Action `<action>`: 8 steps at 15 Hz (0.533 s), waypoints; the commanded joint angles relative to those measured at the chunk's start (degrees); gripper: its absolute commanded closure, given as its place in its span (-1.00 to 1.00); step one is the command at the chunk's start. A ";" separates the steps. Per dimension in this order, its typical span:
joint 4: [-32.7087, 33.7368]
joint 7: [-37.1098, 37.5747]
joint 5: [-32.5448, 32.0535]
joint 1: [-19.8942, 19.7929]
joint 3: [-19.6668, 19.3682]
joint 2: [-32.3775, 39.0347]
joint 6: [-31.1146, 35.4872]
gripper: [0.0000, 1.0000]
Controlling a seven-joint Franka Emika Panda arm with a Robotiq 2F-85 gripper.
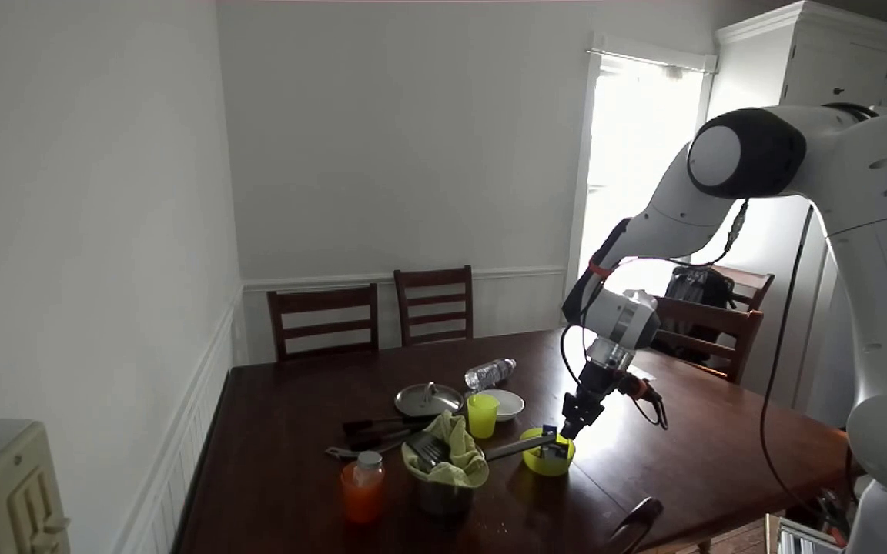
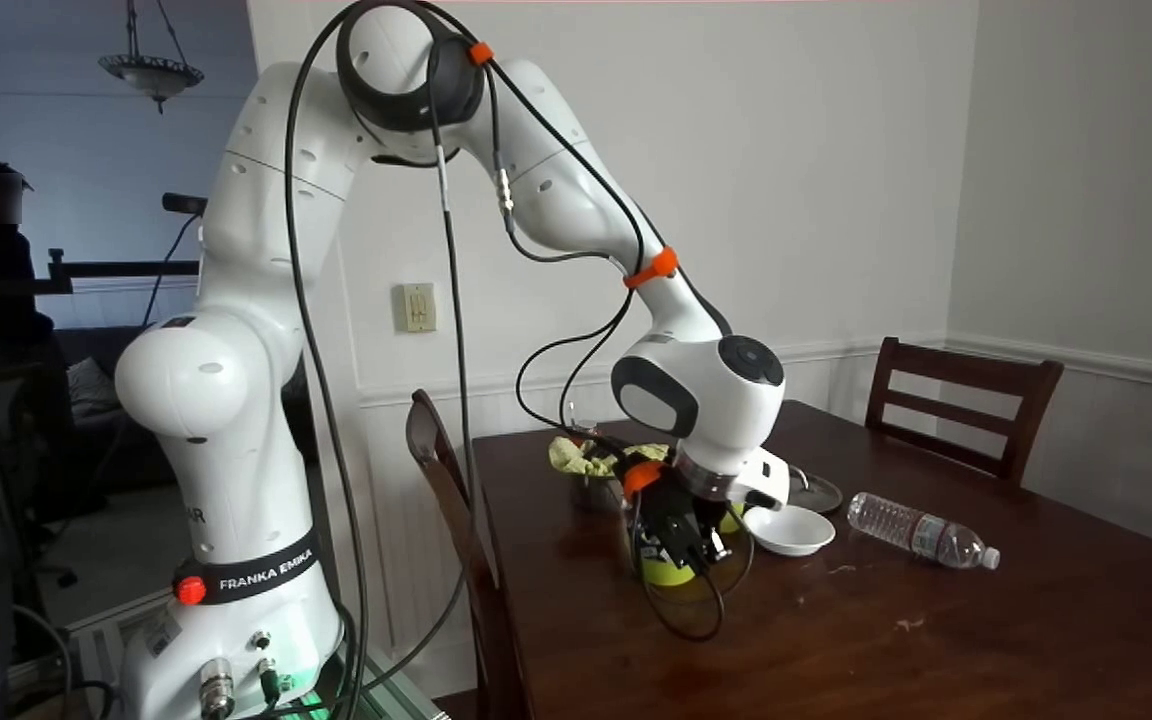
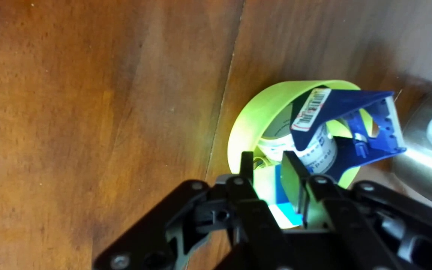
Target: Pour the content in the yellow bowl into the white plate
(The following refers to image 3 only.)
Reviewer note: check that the metal pot with yellow cloth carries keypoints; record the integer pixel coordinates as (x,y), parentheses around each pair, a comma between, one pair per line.
(428,150)

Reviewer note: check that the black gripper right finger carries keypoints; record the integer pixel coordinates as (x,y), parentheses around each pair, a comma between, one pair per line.
(294,177)

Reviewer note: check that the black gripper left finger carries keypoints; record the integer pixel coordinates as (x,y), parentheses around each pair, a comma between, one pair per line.
(246,166)

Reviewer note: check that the yellow-green bowl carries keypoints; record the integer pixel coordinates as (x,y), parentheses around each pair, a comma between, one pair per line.
(263,127)

